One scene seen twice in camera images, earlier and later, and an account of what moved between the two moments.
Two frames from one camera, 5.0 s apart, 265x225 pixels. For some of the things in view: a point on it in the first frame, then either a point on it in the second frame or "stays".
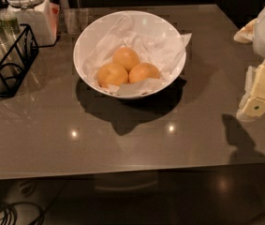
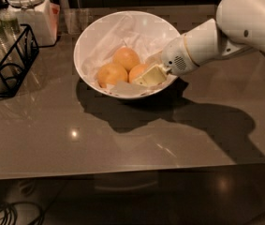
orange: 126,57 stays
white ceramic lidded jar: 35,10 stays
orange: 142,70 stays
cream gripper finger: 245,34 → 154,59
